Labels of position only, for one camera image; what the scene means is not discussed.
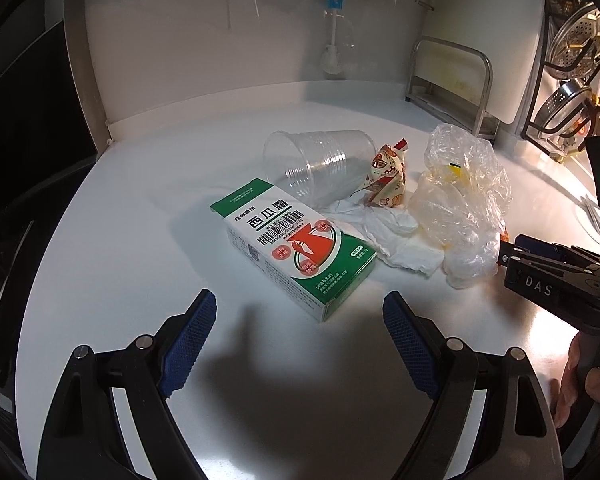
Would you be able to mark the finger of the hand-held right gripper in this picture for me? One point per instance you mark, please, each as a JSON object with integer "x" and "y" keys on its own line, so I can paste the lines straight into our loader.
{"x": 510, "y": 255}
{"x": 532, "y": 245}

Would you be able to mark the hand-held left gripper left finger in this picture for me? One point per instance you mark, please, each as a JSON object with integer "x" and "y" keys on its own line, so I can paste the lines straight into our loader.
{"x": 190, "y": 345}

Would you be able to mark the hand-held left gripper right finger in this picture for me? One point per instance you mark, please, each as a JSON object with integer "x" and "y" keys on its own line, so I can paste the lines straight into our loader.
{"x": 410, "y": 345}

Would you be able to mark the clear plastic bag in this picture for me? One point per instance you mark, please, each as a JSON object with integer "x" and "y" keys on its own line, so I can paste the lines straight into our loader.
{"x": 460, "y": 210}

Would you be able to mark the white tissue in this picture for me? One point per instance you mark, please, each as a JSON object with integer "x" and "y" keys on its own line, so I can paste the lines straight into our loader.
{"x": 405, "y": 252}

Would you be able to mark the green and white carton box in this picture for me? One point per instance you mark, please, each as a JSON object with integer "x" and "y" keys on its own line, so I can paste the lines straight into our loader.
{"x": 280, "y": 240}

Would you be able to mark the red patterned snack wrapper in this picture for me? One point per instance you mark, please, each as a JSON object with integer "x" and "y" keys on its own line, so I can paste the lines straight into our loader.
{"x": 385, "y": 170}

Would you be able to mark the clear plastic cup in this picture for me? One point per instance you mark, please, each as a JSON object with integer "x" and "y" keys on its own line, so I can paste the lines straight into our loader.
{"x": 320, "y": 160}

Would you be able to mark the person's right hand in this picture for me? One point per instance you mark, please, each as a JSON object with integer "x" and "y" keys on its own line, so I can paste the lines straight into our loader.
{"x": 572, "y": 380}

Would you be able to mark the steel perforated strainer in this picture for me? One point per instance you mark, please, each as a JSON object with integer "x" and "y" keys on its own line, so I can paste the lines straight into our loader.
{"x": 560, "y": 105}

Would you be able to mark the steel cutting board rack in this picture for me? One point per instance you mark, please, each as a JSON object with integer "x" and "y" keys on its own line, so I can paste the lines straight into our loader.
{"x": 485, "y": 90}

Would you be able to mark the white cutting board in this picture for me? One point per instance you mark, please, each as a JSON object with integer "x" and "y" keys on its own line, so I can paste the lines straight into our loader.
{"x": 520, "y": 60}

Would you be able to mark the steel steamer basket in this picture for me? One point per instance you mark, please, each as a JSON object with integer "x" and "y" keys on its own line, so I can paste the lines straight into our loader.
{"x": 580, "y": 35}

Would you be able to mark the white bottle brush blue tip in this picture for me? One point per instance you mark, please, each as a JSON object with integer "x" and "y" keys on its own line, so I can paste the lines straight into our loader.
{"x": 334, "y": 35}

